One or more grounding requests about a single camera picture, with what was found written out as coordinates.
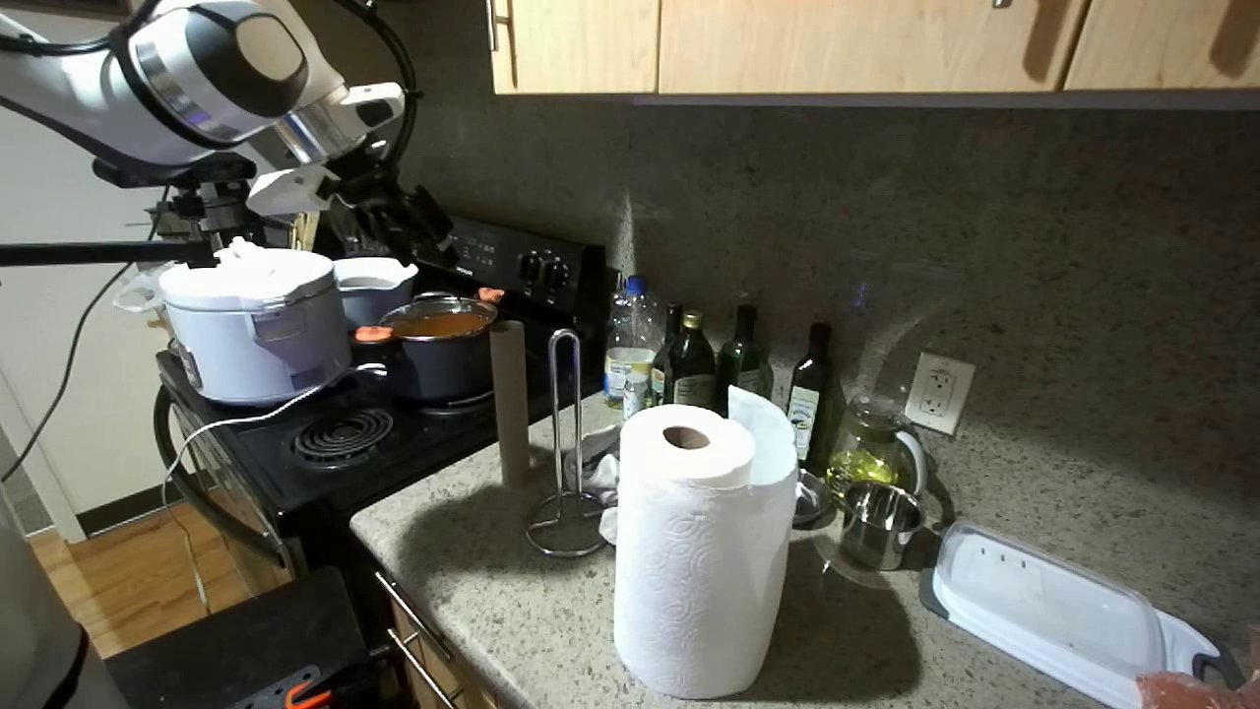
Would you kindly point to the white paper towel roll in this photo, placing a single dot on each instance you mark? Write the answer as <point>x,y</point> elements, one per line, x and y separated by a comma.
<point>696,565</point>

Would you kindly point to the white wall outlet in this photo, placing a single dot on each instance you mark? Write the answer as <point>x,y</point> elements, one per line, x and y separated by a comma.
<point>939,391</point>

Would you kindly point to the white plastic tray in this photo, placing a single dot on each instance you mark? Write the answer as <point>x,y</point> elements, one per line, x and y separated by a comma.
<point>1049,614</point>

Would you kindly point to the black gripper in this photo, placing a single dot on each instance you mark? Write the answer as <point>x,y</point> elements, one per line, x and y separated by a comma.
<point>377,181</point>

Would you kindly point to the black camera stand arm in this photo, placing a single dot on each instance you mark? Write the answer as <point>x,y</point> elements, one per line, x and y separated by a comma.
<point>105,253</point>

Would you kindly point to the black electric stove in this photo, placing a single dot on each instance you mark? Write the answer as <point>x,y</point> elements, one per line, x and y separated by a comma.
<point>380,456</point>

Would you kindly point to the small dark glass bottle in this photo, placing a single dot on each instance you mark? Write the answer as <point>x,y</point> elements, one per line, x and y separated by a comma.
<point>662,358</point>

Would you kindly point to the wooden upper cabinets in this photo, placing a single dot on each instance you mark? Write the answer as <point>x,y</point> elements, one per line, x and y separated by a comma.
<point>853,47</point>

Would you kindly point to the dark bottle white label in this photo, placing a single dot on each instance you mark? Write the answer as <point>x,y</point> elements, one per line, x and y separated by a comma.
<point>813,399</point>

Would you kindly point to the black robot cart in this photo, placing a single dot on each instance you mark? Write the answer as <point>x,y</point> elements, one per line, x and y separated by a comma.
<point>223,644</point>

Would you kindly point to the slim green glass bottle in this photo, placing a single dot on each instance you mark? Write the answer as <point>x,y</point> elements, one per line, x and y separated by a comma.
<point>742,360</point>

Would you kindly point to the black orange clamp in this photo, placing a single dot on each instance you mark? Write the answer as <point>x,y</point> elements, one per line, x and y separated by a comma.
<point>328,683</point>

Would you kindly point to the wooden lower cabinet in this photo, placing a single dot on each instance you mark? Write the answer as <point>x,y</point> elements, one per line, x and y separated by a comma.
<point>435,655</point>

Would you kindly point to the olive oil bottle gold cap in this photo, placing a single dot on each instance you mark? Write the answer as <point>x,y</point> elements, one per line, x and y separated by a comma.
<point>691,360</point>

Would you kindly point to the glass cruet with yellow oil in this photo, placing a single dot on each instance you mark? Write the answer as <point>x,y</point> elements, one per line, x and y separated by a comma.
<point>869,456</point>

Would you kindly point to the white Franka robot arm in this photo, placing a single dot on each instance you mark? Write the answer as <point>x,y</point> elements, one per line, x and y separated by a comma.
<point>198,65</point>

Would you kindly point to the metal paper towel holder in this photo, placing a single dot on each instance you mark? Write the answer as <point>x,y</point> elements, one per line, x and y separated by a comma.
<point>570,526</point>

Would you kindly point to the white rice cooker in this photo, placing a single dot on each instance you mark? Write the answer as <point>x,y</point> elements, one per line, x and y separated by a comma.
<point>251,330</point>

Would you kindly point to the plastic oil bottle blue cap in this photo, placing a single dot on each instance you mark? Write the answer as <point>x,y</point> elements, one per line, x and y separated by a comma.
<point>634,349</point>

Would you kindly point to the white bowl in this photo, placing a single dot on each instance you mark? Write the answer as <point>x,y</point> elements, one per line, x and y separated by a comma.
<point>377,280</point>

